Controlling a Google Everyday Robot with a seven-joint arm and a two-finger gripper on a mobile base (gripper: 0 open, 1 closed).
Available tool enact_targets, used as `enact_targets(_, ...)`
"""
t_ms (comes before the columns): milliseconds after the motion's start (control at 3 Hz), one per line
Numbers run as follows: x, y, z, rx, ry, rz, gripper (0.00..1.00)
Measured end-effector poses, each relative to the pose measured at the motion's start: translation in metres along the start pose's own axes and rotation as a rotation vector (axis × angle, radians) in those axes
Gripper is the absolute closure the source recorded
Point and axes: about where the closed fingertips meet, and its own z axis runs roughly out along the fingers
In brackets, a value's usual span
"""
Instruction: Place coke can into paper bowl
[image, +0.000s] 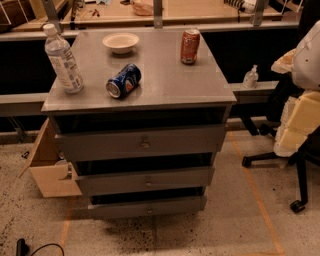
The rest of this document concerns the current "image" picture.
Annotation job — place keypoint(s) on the clear plastic water bottle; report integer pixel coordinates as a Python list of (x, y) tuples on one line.
[(62, 60)]

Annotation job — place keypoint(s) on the blue pepsi can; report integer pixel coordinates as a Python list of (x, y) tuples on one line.
[(124, 82)]

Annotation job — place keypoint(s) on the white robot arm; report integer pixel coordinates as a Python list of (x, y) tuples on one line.
[(310, 41)]

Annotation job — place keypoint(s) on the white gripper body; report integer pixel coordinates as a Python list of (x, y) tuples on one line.
[(308, 65)]

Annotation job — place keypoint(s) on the black office chair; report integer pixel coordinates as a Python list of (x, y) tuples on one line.
[(310, 149)]

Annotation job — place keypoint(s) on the plastic bag on desk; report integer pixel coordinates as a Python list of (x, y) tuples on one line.
[(142, 7)]

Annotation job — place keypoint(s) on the bottom grey drawer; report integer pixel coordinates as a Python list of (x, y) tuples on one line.
[(149, 208)]

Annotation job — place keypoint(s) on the white paper bowl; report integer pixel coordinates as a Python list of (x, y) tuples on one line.
[(120, 43)]

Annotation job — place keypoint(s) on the grey drawer cabinet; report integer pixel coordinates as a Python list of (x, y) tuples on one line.
[(169, 94)]

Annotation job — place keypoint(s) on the top grey drawer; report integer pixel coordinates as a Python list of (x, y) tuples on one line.
[(141, 142)]

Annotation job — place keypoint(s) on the open cardboard box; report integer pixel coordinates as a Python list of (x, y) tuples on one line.
[(54, 176)]

